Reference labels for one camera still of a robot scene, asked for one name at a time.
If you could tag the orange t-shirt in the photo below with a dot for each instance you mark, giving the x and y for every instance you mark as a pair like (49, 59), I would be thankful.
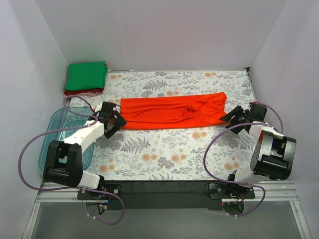
(173, 112)

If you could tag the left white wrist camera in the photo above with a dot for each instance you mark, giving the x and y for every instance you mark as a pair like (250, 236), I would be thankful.
(98, 107)

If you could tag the clear teal plastic bin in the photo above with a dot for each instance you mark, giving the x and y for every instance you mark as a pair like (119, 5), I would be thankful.
(62, 119)

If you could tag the aluminium frame rail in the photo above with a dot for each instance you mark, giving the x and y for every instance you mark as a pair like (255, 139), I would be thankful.
(274, 213)

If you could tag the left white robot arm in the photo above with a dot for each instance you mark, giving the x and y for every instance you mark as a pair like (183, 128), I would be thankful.
(63, 163)

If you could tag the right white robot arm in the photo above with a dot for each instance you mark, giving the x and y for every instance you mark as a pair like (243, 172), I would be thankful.
(273, 155)

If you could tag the folded pink t-shirt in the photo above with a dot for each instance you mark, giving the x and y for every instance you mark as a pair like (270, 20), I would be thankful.
(85, 94)

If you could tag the folded green t-shirt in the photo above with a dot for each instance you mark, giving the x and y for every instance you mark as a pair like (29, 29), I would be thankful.
(84, 76)

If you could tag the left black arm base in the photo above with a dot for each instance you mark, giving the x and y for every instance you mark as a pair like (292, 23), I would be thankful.
(103, 192)

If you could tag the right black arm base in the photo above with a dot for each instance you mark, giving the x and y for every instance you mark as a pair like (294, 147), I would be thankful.
(220, 190)

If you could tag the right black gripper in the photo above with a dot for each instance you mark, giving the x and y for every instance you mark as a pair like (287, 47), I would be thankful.
(238, 117)

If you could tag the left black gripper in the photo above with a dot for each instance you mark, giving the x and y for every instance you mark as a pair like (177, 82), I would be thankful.
(113, 122)

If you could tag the floral patterned table mat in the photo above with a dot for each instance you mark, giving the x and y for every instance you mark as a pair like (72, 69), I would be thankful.
(172, 154)

